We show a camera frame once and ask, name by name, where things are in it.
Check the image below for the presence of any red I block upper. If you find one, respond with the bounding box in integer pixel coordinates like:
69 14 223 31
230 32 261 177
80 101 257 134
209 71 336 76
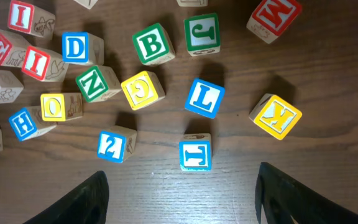
7 0 56 40

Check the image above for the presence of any yellow G block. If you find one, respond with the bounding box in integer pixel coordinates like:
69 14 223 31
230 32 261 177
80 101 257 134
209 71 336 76
121 70 165 111

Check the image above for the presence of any red i block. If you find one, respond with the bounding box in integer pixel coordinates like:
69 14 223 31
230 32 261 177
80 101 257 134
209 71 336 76
7 0 56 40
22 46 69 82

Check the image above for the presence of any green J block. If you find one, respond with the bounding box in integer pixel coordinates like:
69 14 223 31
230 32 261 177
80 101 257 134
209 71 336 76
184 13 221 57

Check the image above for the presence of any green N block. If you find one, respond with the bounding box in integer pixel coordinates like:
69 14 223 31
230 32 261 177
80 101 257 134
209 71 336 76
76 65 122 103

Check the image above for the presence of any blue 2 block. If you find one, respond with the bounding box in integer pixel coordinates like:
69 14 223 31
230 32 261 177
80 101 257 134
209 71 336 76
97 126 137 163

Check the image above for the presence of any red I block lower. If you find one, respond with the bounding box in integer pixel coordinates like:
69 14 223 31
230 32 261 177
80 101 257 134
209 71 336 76
22 46 69 82

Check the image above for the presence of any yellow O block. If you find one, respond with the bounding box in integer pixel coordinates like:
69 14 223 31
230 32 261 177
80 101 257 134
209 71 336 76
40 93 83 122

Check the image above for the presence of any yellow K block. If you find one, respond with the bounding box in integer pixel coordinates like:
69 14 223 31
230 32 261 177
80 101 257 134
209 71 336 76
249 93 303 140

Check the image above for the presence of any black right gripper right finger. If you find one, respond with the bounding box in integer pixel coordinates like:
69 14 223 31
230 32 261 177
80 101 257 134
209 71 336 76
255 162 358 224

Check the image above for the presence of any blue T block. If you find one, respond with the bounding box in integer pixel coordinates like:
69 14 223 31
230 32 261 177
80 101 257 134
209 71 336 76
179 133 213 172

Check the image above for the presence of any blue L block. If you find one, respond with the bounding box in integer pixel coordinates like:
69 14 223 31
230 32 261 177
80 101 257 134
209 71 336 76
185 78 225 119

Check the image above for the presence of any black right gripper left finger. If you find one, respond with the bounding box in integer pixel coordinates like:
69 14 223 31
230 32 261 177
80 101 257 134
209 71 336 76
25 170 109 224

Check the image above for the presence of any green B block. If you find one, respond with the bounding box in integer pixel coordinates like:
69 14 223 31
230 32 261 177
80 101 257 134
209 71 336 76
132 23 176 67

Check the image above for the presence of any red E block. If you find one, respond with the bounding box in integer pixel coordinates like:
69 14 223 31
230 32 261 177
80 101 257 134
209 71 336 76
0 29 31 68

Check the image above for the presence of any red M block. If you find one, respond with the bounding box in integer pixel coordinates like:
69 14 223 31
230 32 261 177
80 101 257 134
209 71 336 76
247 0 302 44

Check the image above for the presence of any blue H block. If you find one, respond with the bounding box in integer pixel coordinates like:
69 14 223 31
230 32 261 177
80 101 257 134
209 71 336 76
8 106 57 141

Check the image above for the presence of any blue D block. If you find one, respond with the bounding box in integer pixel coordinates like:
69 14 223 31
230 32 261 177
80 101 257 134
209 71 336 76
62 32 104 65

